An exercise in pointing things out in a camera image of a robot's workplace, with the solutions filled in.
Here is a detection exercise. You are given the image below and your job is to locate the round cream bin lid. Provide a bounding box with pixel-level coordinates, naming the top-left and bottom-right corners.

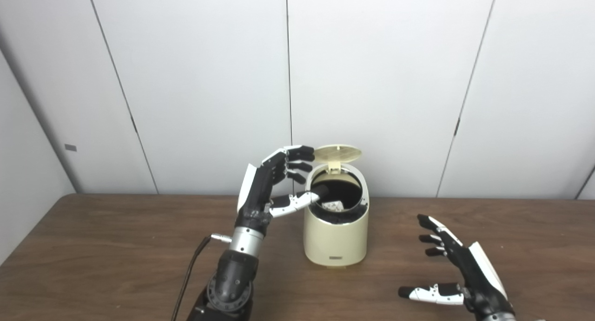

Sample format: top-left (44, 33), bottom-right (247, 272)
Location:
top-left (314, 144), bottom-right (363, 173)

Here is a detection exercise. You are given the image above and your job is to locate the cream-colored trash bin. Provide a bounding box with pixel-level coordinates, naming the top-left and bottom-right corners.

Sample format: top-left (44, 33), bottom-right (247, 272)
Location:
top-left (303, 144), bottom-right (370, 269)

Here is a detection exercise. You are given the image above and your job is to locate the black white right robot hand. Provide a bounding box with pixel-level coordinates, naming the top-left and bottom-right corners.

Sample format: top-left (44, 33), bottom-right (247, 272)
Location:
top-left (398, 214), bottom-right (516, 318)

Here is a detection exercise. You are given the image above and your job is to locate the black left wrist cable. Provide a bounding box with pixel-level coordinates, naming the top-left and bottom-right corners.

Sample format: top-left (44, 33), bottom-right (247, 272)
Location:
top-left (171, 234), bottom-right (232, 321)

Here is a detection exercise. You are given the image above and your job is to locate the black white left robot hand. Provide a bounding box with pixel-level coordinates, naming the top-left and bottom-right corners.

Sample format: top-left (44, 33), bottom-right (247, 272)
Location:
top-left (235, 145), bottom-right (321, 236)

